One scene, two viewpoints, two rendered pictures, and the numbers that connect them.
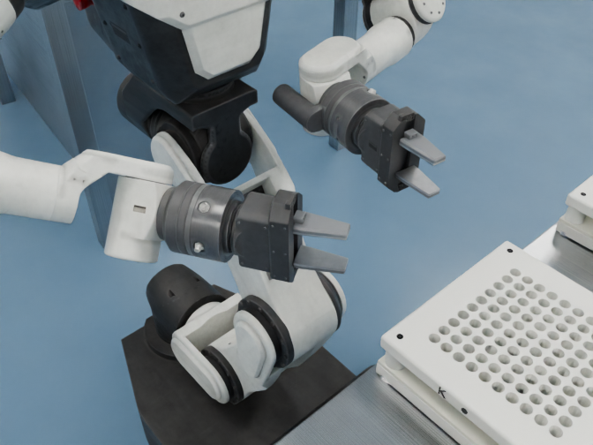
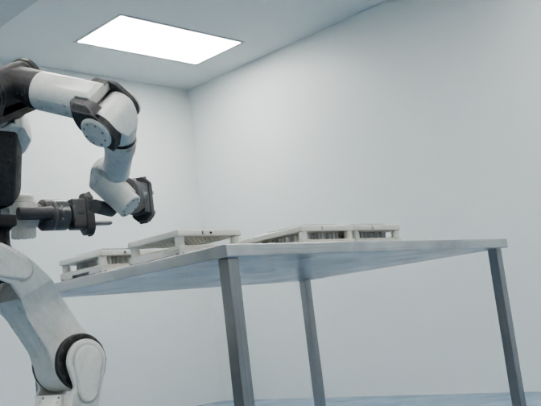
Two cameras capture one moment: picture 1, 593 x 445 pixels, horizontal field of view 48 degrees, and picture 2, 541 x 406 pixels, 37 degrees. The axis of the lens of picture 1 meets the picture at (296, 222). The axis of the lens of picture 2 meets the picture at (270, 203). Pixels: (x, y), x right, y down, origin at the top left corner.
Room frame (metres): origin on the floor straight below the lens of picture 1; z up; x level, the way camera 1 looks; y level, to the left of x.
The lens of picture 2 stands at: (0.40, 2.18, 0.62)
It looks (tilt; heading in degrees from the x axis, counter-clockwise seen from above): 8 degrees up; 265
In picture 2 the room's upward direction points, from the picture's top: 7 degrees counter-clockwise
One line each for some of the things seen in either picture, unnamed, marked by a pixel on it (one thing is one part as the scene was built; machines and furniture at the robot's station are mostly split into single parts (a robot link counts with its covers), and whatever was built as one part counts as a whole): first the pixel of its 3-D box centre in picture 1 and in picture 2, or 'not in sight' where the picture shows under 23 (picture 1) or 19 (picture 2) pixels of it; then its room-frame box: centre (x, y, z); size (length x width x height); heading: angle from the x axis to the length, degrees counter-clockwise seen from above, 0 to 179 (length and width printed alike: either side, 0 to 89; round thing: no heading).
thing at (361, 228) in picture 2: not in sight; (352, 233); (-0.11, -0.65, 0.91); 0.25 x 0.24 x 0.02; 128
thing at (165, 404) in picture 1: (240, 379); not in sight; (0.93, 0.13, 0.19); 0.64 x 0.52 x 0.33; 41
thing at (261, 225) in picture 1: (246, 230); (135, 197); (0.58, 0.06, 0.99); 0.12 x 0.10 x 0.13; 73
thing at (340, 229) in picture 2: not in sight; (302, 234); (0.08, -0.50, 0.91); 0.25 x 0.24 x 0.02; 128
